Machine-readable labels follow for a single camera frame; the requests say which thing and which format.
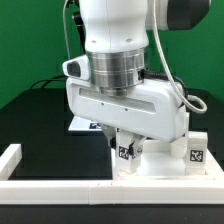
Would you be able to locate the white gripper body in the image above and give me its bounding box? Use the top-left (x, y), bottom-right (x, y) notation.
top-left (66, 78), bottom-right (187, 142)

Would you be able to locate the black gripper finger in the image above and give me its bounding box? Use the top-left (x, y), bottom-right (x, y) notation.
top-left (101, 125), bottom-right (116, 149)
top-left (131, 134), bottom-right (146, 159)

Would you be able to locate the white square table top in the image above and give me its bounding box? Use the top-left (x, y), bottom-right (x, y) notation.
top-left (111, 140), bottom-right (219, 180)

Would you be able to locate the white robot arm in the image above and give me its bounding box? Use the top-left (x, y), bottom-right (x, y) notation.
top-left (63, 0), bottom-right (211, 160)

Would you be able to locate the white U-shaped fence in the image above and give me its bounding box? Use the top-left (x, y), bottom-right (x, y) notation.
top-left (0, 144), bottom-right (224, 205)

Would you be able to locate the white marker base plate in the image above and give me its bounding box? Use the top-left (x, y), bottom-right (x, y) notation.
top-left (68, 116), bottom-right (102, 132)

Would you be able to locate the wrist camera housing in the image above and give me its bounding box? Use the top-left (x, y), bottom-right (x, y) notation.
top-left (62, 55), bottom-right (90, 81)

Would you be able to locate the black cable bundle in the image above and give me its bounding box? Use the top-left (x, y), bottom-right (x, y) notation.
top-left (29, 75), bottom-right (69, 90)

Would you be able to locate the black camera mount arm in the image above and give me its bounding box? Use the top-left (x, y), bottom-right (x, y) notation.
top-left (72, 12), bottom-right (85, 50)

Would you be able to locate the white hanging cable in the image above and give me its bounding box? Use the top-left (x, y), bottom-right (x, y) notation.
top-left (62, 0), bottom-right (75, 63)

